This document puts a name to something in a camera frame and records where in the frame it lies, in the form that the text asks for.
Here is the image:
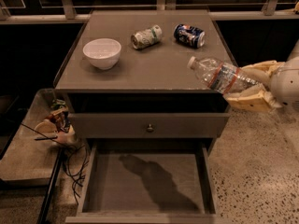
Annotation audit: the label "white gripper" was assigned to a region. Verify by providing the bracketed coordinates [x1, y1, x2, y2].
[224, 60, 284, 112]

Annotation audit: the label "clear plastic water bottle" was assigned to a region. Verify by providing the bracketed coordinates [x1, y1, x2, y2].
[187, 56, 259, 94]

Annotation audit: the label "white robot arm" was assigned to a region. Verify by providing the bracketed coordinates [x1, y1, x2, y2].
[223, 41, 299, 113]

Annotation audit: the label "grey top drawer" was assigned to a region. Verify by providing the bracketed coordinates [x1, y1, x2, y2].
[69, 113, 229, 138]

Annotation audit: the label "brass drawer knob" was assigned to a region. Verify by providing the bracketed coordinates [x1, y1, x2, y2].
[146, 124, 154, 133]

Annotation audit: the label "grey open middle drawer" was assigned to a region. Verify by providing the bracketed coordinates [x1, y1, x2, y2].
[65, 139, 232, 224]

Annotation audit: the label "blue soda can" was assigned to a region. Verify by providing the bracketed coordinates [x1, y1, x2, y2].
[174, 24, 206, 49]

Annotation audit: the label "green white soda can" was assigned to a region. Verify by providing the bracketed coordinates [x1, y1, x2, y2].
[131, 25, 163, 49]

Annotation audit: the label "white ceramic bowl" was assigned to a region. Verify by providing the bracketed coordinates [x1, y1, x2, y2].
[83, 38, 121, 70]

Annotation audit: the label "metal window railing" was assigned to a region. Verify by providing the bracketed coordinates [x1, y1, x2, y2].
[0, 0, 299, 23]

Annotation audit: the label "grey side tray table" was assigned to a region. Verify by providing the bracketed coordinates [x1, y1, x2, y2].
[0, 89, 58, 186]

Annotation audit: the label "black cables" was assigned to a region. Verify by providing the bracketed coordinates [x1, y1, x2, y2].
[21, 122, 91, 205]

